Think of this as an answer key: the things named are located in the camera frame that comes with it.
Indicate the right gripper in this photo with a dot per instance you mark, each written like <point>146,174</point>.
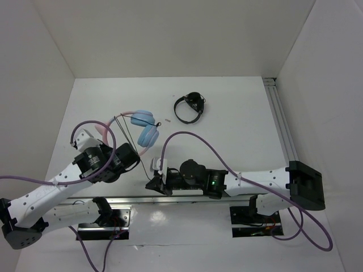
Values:
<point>157,183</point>

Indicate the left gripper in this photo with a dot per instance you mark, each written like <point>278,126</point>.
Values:
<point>104,147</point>

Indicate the pink blue cat-ear headphones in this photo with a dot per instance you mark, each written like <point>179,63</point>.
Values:
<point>143,119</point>

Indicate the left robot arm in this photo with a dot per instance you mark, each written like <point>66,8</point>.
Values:
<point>27,218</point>

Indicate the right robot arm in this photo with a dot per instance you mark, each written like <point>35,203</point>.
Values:
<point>269,191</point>

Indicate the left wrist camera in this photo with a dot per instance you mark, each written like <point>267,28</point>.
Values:
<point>83,140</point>

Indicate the front aluminium rail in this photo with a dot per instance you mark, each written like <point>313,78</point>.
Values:
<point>163,200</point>

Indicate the aluminium rail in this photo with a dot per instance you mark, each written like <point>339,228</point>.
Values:
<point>284,134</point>
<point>163,200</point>

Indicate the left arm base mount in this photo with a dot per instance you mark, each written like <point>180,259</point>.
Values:
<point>116,228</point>

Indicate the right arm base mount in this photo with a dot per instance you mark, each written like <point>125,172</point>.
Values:
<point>245,225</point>

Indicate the right side aluminium rail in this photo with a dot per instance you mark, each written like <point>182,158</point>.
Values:
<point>284,134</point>

